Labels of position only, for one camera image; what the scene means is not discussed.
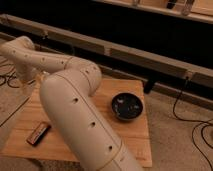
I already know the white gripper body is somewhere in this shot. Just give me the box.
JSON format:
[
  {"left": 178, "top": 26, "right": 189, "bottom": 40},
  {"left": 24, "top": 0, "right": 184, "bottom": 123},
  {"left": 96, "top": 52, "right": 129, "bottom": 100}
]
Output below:
[{"left": 15, "top": 65, "right": 38, "bottom": 87}]

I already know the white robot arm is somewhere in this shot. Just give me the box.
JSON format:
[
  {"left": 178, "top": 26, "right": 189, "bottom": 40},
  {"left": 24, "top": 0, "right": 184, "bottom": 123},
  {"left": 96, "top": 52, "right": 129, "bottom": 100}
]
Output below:
[{"left": 0, "top": 36, "right": 144, "bottom": 171}]

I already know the wooden table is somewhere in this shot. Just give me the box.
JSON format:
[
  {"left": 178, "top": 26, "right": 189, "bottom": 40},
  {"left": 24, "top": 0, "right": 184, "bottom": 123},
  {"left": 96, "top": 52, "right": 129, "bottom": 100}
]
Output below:
[{"left": 1, "top": 78, "right": 152, "bottom": 167}]

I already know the dark blue bowl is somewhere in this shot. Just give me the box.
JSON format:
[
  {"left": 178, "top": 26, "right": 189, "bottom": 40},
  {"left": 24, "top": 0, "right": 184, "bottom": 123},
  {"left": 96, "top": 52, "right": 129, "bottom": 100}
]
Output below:
[{"left": 111, "top": 93, "right": 143, "bottom": 121}]

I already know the long wooden beam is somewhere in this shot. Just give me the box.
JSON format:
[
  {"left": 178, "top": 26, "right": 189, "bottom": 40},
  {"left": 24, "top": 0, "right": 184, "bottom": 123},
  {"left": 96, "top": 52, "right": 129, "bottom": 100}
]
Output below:
[{"left": 0, "top": 14, "right": 213, "bottom": 88}]

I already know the black floor cable left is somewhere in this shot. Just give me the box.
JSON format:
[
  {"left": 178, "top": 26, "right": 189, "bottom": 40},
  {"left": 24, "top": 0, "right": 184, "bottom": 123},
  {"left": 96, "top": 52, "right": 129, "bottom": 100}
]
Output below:
[{"left": 0, "top": 56, "right": 21, "bottom": 90}]

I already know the black floor cable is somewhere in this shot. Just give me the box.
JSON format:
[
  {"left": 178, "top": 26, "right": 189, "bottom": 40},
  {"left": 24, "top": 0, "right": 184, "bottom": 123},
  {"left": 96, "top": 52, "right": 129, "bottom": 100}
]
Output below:
[
  {"left": 0, "top": 56, "right": 21, "bottom": 90},
  {"left": 172, "top": 75, "right": 213, "bottom": 164}
]

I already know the black floor cable right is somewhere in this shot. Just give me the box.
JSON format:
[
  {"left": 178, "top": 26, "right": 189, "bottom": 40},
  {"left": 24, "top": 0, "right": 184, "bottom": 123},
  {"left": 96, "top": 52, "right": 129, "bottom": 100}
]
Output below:
[{"left": 172, "top": 75, "right": 213, "bottom": 164}]

